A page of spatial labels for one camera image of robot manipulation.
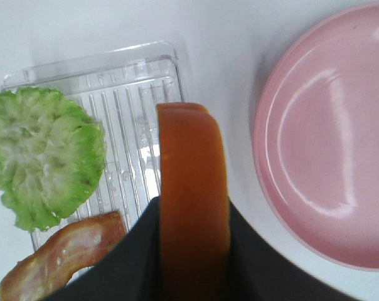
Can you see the left clear plastic tray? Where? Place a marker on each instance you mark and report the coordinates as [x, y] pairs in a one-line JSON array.
[[120, 89]]

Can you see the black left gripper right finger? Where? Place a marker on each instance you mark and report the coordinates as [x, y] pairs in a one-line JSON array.
[[258, 272]]

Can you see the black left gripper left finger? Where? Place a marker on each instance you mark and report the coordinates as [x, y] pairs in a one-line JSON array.
[[131, 271]]

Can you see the brown bacon strip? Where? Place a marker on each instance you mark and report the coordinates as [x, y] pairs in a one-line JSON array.
[[76, 246]]

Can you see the pink round plate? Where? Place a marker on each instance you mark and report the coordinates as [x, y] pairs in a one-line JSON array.
[[316, 138]]

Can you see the toast bread slice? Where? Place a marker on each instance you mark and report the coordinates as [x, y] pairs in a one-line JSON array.
[[194, 232]]

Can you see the green lettuce leaf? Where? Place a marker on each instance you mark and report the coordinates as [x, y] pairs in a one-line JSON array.
[[52, 156]]

